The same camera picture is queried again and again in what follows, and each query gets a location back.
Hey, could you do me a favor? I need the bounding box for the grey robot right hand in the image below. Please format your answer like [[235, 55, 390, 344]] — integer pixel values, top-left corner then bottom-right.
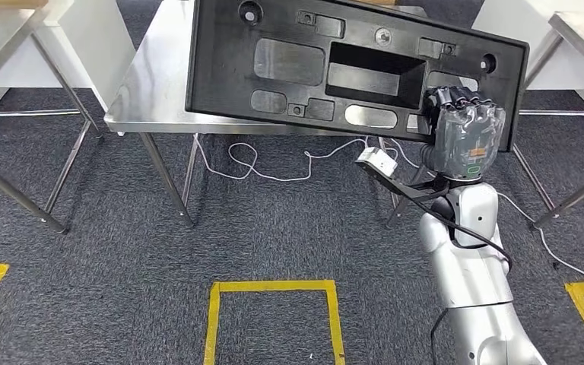
[[419, 84, 508, 182]]

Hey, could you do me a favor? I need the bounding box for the black plastic panel part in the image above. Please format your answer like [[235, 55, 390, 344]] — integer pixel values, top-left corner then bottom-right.
[[184, 0, 532, 154]]

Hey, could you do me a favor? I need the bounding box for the white partition panel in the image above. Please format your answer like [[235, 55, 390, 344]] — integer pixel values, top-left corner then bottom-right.
[[472, 0, 584, 133], [33, 0, 138, 113]]

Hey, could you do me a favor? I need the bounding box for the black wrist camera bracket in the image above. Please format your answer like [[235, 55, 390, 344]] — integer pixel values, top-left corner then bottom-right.
[[356, 160, 452, 204]]

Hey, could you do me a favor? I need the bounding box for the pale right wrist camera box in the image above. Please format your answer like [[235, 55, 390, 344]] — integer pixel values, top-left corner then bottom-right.
[[356, 146, 399, 179]]

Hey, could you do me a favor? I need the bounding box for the white floor cable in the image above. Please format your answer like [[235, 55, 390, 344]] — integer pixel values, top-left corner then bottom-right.
[[192, 135, 584, 281]]

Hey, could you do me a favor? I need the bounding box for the thin black hanging cable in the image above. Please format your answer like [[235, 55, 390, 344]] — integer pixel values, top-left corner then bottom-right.
[[429, 306, 450, 365]]

